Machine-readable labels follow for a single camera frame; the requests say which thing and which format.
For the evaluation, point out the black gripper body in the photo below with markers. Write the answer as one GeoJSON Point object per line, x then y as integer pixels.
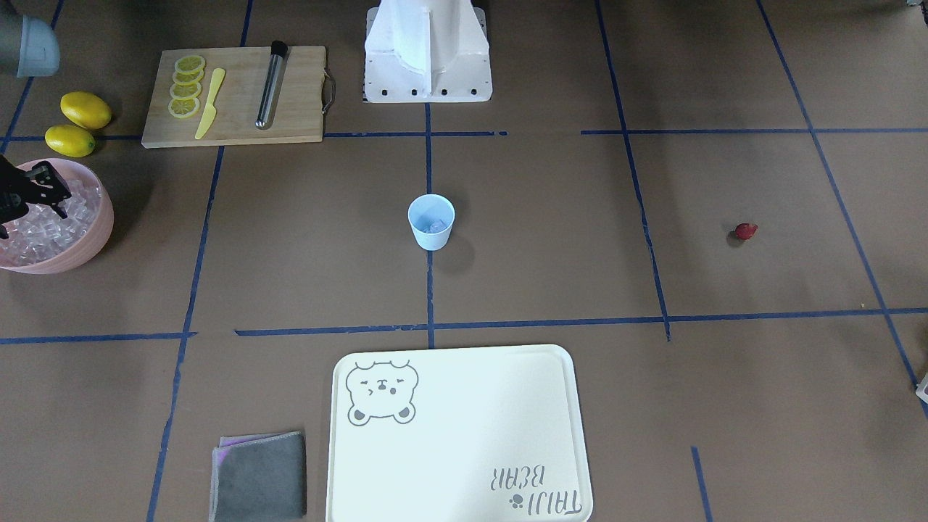
{"type": "Point", "coordinates": [29, 190]}

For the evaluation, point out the clear ice cube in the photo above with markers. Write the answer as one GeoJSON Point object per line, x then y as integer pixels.
{"type": "Point", "coordinates": [436, 227]}

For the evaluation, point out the red strawberry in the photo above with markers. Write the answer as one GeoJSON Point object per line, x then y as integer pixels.
{"type": "Point", "coordinates": [745, 231]}

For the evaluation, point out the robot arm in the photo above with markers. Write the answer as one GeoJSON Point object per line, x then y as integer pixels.
{"type": "Point", "coordinates": [29, 49]}

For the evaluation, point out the pile of clear ice cubes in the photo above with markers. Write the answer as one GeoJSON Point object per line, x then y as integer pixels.
{"type": "Point", "coordinates": [42, 234]}

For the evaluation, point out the light blue plastic cup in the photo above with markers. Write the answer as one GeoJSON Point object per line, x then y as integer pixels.
{"type": "Point", "coordinates": [431, 218]}

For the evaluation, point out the pink bowl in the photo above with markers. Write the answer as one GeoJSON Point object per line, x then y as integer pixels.
{"type": "Point", "coordinates": [93, 242]}

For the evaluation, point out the whole yellow lemon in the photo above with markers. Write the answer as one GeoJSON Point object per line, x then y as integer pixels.
{"type": "Point", "coordinates": [86, 110]}
{"type": "Point", "coordinates": [70, 140]}

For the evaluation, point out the lemon slice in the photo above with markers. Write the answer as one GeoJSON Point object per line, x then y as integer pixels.
{"type": "Point", "coordinates": [189, 64]}
{"type": "Point", "coordinates": [187, 78]}
{"type": "Point", "coordinates": [185, 92]}
{"type": "Point", "coordinates": [183, 108]}

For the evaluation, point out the yellow plastic knife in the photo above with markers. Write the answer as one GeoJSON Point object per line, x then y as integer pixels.
{"type": "Point", "coordinates": [209, 111]}

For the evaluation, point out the wooden cutting board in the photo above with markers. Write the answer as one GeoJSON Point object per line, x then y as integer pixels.
{"type": "Point", "coordinates": [298, 110]}

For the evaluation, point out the steel rod with black cap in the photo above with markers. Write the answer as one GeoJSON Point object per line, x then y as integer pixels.
{"type": "Point", "coordinates": [274, 73]}

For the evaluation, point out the grey folded cloth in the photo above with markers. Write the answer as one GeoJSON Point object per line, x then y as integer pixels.
{"type": "Point", "coordinates": [259, 478]}

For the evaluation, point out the cream bear tray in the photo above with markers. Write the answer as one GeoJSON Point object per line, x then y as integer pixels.
{"type": "Point", "coordinates": [458, 434]}

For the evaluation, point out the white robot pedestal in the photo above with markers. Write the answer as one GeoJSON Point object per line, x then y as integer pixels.
{"type": "Point", "coordinates": [426, 52]}

